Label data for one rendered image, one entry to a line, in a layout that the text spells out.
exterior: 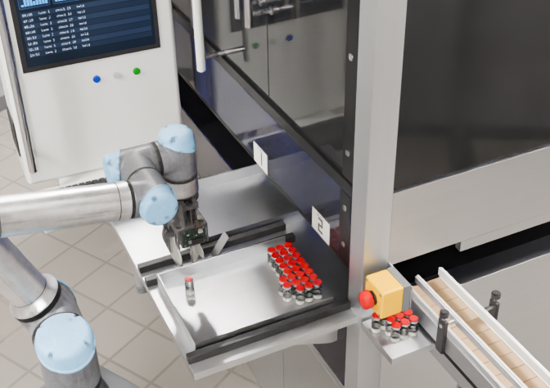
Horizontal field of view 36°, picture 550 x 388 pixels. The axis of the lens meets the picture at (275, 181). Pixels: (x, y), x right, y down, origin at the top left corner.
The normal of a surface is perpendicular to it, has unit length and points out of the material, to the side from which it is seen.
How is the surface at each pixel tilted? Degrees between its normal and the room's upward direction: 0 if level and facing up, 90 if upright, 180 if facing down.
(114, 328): 0
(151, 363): 0
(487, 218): 90
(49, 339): 7
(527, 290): 90
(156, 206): 90
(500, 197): 90
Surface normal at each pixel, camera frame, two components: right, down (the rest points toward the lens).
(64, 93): 0.40, 0.50
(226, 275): -0.02, -0.83
